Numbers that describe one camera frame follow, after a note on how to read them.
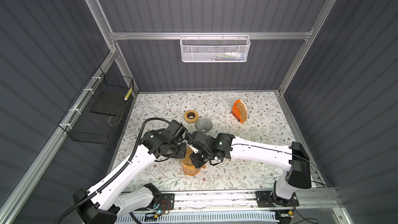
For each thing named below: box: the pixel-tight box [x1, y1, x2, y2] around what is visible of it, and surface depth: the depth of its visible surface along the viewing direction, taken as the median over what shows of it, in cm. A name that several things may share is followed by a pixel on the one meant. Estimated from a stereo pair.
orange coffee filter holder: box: [231, 99, 248, 124], surface depth 104 cm
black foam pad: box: [90, 91, 129, 117], surface depth 77 cm
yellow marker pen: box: [123, 87, 133, 101], surface depth 86 cm
